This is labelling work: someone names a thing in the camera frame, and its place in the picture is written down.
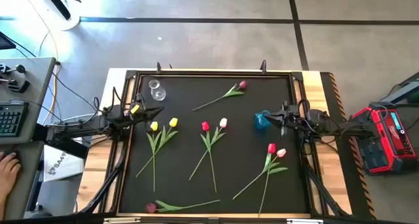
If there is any black clamp on desk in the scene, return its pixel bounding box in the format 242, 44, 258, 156
8, 79, 31, 94

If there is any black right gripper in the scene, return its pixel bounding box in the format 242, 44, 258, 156
263, 101, 302, 138

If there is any black support beam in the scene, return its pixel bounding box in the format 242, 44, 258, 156
32, 124, 90, 160

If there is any black aluminium table frame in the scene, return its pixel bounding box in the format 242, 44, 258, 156
78, 69, 351, 218

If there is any black panel with hazard stripes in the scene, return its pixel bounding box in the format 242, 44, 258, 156
319, 71, 377, 220

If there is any white round floor base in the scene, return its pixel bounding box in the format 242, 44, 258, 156
19, 0, 81, 31

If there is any silver metal bracket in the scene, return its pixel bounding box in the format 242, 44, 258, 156
287, 218, 324, 224
103, 217, 141, 224

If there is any clear glass vase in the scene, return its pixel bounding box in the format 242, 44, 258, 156
148, 79, 167, 102

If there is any dark grey equipment bar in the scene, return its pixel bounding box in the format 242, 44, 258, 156
381, 71, 419, 104

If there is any red artificial tulip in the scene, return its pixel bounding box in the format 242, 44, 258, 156
257, 143, 289, 217
200, 121, 219, 193

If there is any blue glass vase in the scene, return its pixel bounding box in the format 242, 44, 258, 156
254, 110, 272, 130

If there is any grey desk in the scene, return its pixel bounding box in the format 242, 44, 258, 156
0, 56, 57, 220

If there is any dark flat screen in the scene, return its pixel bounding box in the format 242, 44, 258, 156
0, 31, 16, 50

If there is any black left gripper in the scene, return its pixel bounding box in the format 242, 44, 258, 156
123, 92, 165, 128

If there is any black knob lever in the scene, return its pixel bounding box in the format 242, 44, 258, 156
0, 64, 26, 75

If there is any yellow artificial tulip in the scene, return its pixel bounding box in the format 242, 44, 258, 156
136, 117, 179, 178
146, 121, 163, 193

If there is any yellow cable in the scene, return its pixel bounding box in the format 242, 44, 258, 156
19, 0, 60, 126

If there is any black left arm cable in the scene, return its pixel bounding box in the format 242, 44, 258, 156
92, 86, 124, 114

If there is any black computer keyboard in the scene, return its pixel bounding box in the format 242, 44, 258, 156
0, 101, 29, 138

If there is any maroon artificial tulip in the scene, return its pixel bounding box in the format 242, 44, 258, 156
145, 199, 221, 214
191, 80, 248, 112

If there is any black floor cable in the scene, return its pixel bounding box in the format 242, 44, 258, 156
50, 71, 101, 115

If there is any black table mat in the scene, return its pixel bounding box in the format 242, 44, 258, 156
119, 75, 310, 214

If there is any red and black tool case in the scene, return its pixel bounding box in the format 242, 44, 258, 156
352, 101, 418, 176

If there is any black pole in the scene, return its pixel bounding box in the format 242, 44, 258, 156
41, 0, 72, 21

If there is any pink artificial tulip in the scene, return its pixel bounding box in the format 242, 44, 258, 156
189, 117, 228, 181
232, 148, 287, 200

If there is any person's hand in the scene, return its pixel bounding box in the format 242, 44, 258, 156
0, 151, 22, 218

